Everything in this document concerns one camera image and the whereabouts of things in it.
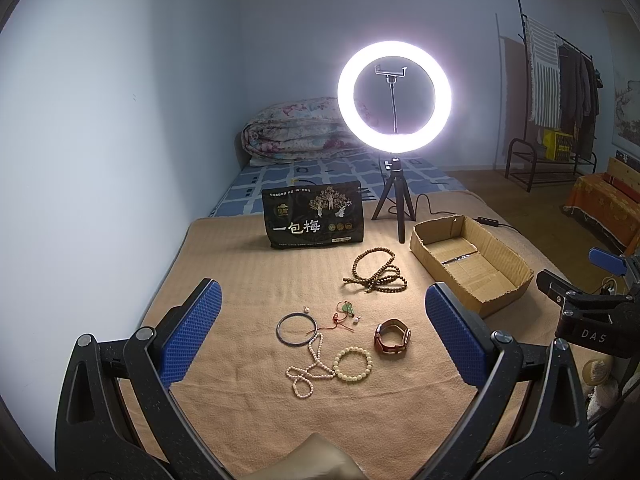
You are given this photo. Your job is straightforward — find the green pendant red cord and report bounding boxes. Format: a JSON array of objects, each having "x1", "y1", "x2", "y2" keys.
[{"x1": 331, "y1": 300, "x2": 362, "y2": 334}]

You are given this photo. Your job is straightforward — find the striped white towel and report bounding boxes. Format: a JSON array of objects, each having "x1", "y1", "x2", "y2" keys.
[{"x1": 525, "y1": 18, "x2": 561, "y2": 129}]

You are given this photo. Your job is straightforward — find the black clothes rack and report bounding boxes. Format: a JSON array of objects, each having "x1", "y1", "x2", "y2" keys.
[{"x1": 504, "y1": 4, "x2": 602, "y2": 192}]

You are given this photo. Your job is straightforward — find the cardboard box tray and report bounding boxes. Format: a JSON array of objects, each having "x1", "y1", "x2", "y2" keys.
[{"x1": 410, "y1": 214, "x2": 534, "y2": 318}]

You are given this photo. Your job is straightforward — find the blue bangle bracelet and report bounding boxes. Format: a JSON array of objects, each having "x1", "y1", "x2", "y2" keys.
[{"x1": 275, "y1": 312, "x2": 318, "y2": 347}]

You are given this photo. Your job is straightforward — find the brown leather watch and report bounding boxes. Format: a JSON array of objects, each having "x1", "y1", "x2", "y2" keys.
[{"x1": 373, "y1": 318, "x2": 411, "y2": 356}]

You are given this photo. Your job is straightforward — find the dark hanging clothes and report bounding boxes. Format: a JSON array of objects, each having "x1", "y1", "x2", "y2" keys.
[{"x1": 559, "y1": 44, "x2": 600, "y2": 159}]

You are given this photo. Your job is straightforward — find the white ring light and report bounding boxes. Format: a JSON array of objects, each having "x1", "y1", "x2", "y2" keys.
[{"x1": 336, "y1": 40, "x2": 452, "y2": 154}]

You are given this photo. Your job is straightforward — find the blue patterned bed sheet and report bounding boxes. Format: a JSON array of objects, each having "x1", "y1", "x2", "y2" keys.
[{"x1": 209, "y1": 153, "x2": 463, "y2": 218}]

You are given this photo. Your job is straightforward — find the black power cable with switch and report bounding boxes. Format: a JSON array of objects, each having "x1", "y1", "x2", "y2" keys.
[{"x1": 412, "y1": 193, "x2": 522, "y2": 236}]

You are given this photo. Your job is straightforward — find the cream bead bracelet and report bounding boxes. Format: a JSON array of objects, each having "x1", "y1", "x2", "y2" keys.
[{"x1": 332, "y1": 346, "x2": 374, "y2": 384}]

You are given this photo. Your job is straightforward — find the brown wooden bead necklace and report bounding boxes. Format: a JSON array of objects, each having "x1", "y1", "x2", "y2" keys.
[{"x1": 342, "y1": 245, "x2": 408, "y2": 296}]

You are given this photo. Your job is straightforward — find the orange covered furniture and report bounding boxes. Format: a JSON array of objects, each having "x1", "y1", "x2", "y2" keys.
[{"x1": 562, "y1": 156, "x2": 639, "y2": 256}]

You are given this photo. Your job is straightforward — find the plush toy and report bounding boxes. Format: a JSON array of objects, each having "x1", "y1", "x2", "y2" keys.
[{"x1": 582, "y1": 358, "x2": 620, "y2": 420}]

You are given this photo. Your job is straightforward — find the white pearl necklace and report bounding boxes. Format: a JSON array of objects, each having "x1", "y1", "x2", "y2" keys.
[{"x1": 284, "y1": 332, "x2": 338, "y2": 401}]

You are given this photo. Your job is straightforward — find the folded floral quilt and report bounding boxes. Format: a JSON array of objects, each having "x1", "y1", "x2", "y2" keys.
[{"x1": 240, "y1": 96, "x2": 368, "y2": 166}]

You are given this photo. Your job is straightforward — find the yellow box on rack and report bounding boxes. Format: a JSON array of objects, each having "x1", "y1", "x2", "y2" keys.
[{"x1": 542, "y1": 129, "x2": 574, "y2": 162}]

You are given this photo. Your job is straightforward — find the black tripod stand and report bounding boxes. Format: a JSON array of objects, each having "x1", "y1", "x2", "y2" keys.
[{"x1": 371, "y1": 156, "x2": 416, "y2": 244}]

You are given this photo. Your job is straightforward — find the black snack bag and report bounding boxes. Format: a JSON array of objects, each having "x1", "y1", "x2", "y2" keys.
[{"x1": 262, "y1": 181, "x2": 364, "y2": 249}]

